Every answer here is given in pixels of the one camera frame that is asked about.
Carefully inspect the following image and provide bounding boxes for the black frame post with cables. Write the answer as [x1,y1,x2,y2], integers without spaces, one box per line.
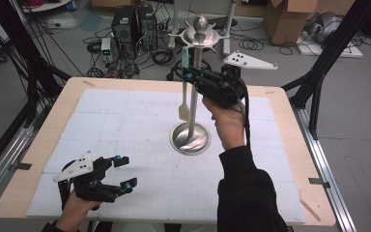
[0,0,72,130]

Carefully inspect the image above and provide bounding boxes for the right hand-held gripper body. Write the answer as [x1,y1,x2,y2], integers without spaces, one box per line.
[194,50,279,108]

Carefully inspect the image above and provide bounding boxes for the large open cardboard box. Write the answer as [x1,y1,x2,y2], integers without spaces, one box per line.
[263,0,321,46]

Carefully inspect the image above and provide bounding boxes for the coiled black floor cable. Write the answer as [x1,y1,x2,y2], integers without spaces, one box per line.
[238,38,266,52]

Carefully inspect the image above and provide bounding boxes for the thin wooden stick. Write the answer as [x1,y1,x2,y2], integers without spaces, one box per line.
[299,197,322,222]

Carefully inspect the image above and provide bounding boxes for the aluminium rail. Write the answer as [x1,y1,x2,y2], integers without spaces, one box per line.
[0,125,35,212]
[291,105,357,232]

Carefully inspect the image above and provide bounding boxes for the person's left hand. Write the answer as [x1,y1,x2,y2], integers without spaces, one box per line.
[54,190,103,232]

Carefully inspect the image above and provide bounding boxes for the teal handled spatula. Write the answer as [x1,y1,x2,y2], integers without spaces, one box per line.
[177,45,192,123]

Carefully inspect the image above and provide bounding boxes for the black frame post with brace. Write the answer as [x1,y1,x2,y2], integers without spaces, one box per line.
[281,0,371,141]

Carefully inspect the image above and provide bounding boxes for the white flat board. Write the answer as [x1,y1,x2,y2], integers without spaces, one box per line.
[295,31,365,60]

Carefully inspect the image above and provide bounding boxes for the person's right hand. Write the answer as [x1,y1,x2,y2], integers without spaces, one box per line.
[201,96,248,152]

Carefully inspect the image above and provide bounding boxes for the small white power supply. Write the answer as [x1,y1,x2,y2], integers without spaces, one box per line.
[100,37,112,64]

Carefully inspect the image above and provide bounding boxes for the white metal stand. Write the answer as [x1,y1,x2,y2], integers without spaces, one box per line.
[168,0,240,62]

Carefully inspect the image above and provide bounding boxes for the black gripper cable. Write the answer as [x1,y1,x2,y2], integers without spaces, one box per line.
[236,78,253,151]

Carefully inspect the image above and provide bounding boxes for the black computer tower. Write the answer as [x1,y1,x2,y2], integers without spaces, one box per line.
[136,4,159,51]
[110,5,139,50]

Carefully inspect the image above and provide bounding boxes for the black tape strip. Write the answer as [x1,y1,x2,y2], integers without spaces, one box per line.
[11,162,33,172]
[307,176,331,190]

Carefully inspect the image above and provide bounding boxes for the steel utensil rack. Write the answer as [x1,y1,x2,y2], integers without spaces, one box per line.
[167,14,231,157]

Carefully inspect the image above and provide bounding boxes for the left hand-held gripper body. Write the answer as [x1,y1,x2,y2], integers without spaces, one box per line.
[52,150,124,208]

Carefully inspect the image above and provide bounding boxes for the white grid mat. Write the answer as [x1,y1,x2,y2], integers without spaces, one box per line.
[25,88,307,225]

